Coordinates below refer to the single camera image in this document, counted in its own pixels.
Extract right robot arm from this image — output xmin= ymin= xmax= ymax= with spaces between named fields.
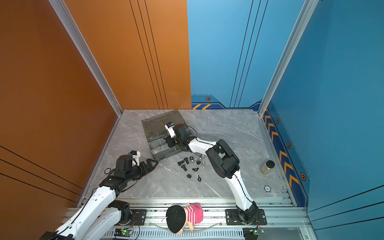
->
xmin=165 ymin=122 xmax=260 ymax=225

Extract grey plastic organizer box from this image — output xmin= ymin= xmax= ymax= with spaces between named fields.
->
xmin=142 ymin=110 xmax=186 ymax=161

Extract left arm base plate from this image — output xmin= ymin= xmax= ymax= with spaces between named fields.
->
xmin=118 ymin=209 xmax=147 ymax=227

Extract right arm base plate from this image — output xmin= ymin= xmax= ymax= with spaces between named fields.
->
xmin=225 ymin=209 xmax=268 ymax=226

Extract right aluminium corner post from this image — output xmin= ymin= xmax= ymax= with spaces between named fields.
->
xmin=258 ymin=0 xmax=319 ymax=117

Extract aluminium rail frame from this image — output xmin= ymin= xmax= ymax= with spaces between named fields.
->
xmin=53 ymin=196 xmax=319 ymax=240

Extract right circuit board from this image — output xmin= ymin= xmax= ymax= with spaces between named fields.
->
xmin=243 ymin=228 xmax=265 ymax=240

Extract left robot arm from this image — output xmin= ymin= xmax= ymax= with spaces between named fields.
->
xmin=40 ymin=151 xmax=159 ymax=240

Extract aluminium corner post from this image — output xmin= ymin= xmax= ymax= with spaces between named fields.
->
xmin=49 ymin=0 xmax=123 ymax=118
xmin=258 ymin=0 xmax=319 ymax=117

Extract left aluminium corner post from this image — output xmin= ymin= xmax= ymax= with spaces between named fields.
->
xmin=49 ymin=0 xmax=123 ymax=118

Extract circuit board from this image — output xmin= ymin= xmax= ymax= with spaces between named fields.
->
xmin=114 ymin=228 xmax=134 ymax=238
xmin=243 ymin=228 xmax=265 ymax=240

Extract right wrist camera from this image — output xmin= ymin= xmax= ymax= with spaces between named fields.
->
xmin=165 ymin=122 xmax=176 ymax=139

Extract round floor marker right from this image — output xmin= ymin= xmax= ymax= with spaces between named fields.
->
xmin=264 ymin=186 xmax=271 ymax=193

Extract left circuit board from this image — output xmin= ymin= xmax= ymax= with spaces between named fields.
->
xmin=114 ymin=228 xmax=134 ymax=238

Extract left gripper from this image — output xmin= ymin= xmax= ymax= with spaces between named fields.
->
xmin=126 ymin=158 xmax=158 ymax=183

